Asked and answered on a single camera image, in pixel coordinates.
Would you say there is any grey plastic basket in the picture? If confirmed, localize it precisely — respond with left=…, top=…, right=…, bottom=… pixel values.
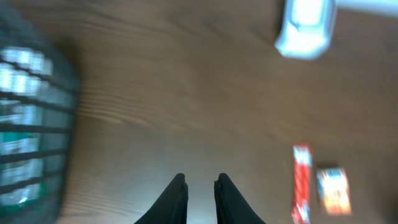
left=1, top=2, right=80, bottom=223

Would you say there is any red stick sachet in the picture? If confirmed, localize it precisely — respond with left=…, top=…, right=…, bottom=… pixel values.
left=292, top=143, right=312, bottom=224

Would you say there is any orange tissue pack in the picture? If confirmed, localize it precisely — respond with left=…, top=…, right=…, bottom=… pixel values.
left=316, top=167, right=352, bottom=216

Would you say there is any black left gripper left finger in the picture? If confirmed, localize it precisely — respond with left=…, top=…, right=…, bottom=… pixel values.
left=134, top=173, right=188, bottom=224

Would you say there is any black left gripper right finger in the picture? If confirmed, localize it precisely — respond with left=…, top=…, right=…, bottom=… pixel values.
left=214, top=173, right=266, bottom=224

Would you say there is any white barcode scanner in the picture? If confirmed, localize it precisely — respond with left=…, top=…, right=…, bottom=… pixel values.
left=274, top=0, right=337, bottom=60

